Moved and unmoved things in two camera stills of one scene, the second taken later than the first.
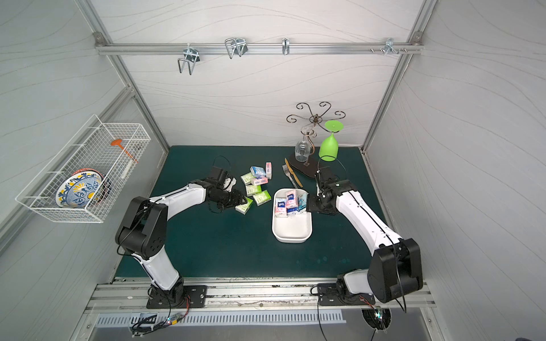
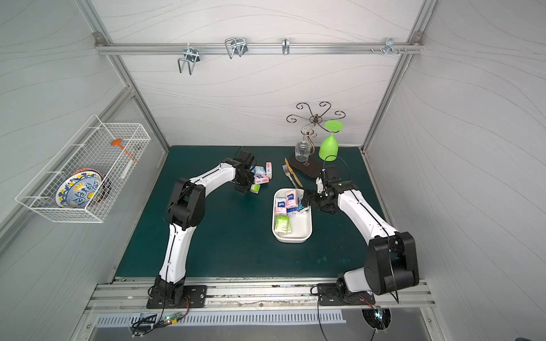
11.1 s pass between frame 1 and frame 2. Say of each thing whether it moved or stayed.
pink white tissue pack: stayed
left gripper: moved
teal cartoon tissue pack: stayed
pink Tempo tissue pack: stayed
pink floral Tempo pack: stayed
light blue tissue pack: stayed
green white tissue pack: moved
